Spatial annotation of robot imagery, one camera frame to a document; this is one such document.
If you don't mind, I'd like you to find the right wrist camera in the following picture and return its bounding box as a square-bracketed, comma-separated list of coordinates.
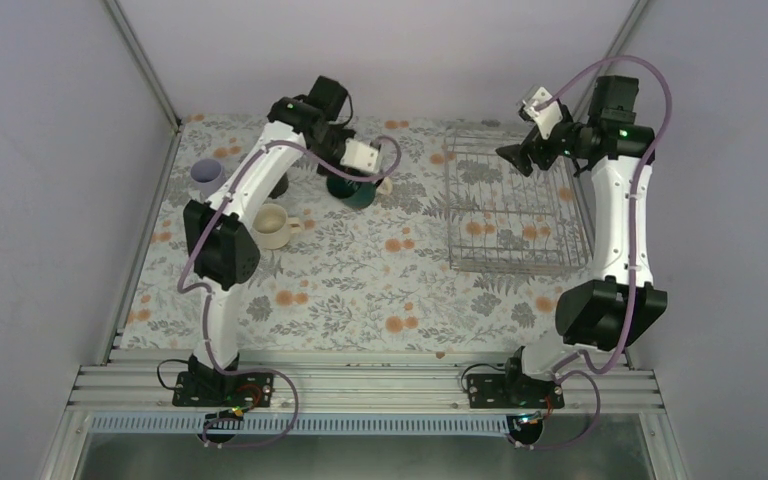
[518, 86, 572, 140]

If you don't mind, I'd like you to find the dark green mug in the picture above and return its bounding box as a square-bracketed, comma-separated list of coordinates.
[326, 176, 377, 209]

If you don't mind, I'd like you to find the beige white mug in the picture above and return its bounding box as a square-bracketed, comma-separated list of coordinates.
[252, 204, 304, 250]

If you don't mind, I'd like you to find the floral table mat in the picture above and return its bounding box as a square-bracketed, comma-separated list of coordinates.
[122, 114, 617, 354]

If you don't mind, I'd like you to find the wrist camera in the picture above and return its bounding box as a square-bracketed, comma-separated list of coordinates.
[340, 139, 381, 175]
[518, 86, 572, 140]

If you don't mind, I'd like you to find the black mug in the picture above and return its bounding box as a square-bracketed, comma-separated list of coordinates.
[269, 173, 289, 199]

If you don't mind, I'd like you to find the lilac plastic cup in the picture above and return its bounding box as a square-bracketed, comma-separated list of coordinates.
[190, 158, 227, 200]

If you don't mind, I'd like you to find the aluminium front rail frame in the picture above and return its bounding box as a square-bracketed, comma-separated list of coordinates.
[42, 350, 686, 479]

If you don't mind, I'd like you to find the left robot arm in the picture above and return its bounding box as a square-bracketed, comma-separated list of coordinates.
[177, 76, 393, 405]

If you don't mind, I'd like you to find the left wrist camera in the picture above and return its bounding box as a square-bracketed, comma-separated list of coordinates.
[340, 139, 381, 175]

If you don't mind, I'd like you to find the cream ribbed mug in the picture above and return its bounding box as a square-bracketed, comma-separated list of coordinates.
[375, 177, 394, 196]

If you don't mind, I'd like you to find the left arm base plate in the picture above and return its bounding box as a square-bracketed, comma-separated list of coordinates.
[172, 372, 274, 409]

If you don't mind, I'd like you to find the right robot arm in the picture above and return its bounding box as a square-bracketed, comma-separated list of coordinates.
[496, 75, 668, 407]

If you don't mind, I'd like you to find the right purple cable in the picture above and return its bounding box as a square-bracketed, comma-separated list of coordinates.
[506, 55, 674, 453]

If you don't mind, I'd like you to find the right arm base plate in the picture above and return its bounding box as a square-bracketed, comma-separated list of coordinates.
[466, 374, 565, 409]

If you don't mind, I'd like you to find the metal wire dish rack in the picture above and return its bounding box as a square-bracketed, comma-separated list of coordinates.
[443, 123, 591, 275]

